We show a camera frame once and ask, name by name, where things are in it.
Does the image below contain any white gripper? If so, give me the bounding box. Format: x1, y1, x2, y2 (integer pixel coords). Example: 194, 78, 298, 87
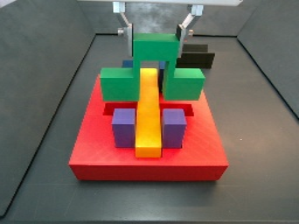
78, 0, 243, 56

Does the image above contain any green bridge-shaped object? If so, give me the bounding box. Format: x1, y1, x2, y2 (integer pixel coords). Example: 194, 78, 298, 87
99, 33, 206, 102

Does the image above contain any black angle fixture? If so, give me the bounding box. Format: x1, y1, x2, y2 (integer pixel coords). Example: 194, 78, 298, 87
177, 44, 215, 69

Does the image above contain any red base board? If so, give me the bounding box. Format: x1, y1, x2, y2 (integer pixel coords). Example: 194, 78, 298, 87
70, 68, 230, 181

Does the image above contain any blue block right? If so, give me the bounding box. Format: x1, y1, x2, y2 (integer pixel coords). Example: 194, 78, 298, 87
159, 61, 166, 70

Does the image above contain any blue block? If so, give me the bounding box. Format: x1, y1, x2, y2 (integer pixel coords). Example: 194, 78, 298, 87
123, 59, 134, 68
159, 61, 166, 70

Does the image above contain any blue block left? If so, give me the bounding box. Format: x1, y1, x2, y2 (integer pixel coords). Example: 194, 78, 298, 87
123, 59, 134, 68

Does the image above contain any purple block left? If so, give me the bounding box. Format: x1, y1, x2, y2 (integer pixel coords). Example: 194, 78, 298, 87
113, 108, 137, 148

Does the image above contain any purple block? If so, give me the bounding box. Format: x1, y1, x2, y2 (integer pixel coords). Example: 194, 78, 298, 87
113, 108, 137, 148
163, 108, 187, 149

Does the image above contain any purple block right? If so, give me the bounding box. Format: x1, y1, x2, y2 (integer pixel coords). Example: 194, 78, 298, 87
163, 108, 187, 149

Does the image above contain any yellow long bar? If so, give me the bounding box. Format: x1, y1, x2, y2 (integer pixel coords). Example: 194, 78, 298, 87
135, 68, 162, 158

